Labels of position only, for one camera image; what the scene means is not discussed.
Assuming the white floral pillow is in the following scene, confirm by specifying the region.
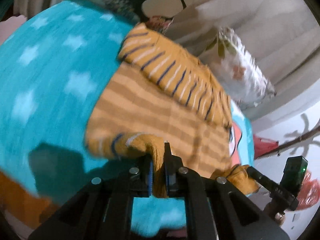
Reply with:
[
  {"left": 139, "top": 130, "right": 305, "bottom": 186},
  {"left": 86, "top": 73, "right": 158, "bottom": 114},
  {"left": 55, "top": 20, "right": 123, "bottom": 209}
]
[{"left": 200, "top": 27, "right": 276, "bottom": 109}]

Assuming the mustard striped small sweater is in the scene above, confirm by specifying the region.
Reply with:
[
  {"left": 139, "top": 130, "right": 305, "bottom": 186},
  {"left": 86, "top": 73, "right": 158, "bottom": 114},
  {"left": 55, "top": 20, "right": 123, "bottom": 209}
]
[{"left": 85, "top": 23, "right": 259, "bottom": 198}]

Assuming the turquoise star cartoon blanket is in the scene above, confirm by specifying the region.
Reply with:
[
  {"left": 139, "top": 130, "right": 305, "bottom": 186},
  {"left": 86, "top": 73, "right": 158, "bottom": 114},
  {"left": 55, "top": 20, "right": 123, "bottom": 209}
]
[{"left": 0, "top": 0, "right": 256, "bottom": 238}]

